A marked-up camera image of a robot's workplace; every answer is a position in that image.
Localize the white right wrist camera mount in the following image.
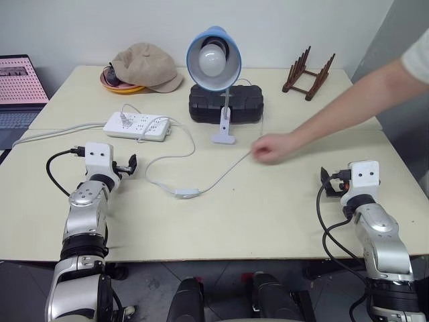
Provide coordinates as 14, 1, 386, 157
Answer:
341, 160, 381, 206

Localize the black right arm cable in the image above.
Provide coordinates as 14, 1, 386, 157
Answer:
316, 169, 373, 322

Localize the white light bulb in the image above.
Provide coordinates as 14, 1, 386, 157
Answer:
197, 44, 227, 76

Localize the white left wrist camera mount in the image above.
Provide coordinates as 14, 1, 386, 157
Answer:
84, 142, 122, 184

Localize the white lamp cord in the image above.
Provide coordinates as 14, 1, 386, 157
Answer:
119, 77, 265, 199

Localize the white power strip cable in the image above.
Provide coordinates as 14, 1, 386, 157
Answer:
11, 121, 109, 149

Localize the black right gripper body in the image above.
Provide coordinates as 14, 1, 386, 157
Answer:
329, 168, 351, 194

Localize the white power strip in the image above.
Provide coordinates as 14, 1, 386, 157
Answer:
102, 111, 173, 142

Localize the black plastic case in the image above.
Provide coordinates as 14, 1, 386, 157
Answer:
187, 83, 265, 125

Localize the white inline cord switch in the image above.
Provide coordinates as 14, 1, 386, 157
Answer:
174, 187, 201, 200

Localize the light shirt sleeve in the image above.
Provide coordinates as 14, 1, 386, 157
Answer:
401, 31, 429, 83

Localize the laptop with pink screen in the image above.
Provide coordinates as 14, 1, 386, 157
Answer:
0, 54, 50, 150

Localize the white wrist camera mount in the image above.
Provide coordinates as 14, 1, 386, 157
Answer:
84, 142, 122, 184
341, 160, 381, 206

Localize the black caster wheel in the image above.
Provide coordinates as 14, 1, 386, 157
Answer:
107, 262, 129, 282
302, 264, 323, 281

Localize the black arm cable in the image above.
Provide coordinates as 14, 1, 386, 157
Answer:
46, 146, 86, 197
316, 169, 373, 322

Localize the beige newsboy cap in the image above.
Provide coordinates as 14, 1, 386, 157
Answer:
110, 42, 185, 95

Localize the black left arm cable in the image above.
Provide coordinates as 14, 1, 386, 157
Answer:
46, 146, 86, 197

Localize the blue clip desk lamp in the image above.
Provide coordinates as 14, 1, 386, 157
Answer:
186, 25, 243, 146

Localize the person's bare hand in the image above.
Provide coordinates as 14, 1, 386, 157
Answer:
251, 133, 299, 166

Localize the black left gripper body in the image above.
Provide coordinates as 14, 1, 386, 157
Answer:
112, 160, 131, 176

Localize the brown wooden dish rack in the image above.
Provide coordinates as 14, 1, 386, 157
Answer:
282, 46, 337, 102

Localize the dark purple object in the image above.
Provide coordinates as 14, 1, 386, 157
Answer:
104, 66, 121, 86

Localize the dark rounded shape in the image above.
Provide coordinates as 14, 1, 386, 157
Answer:
250, 271, 304, 322
167, 277, 206, 322

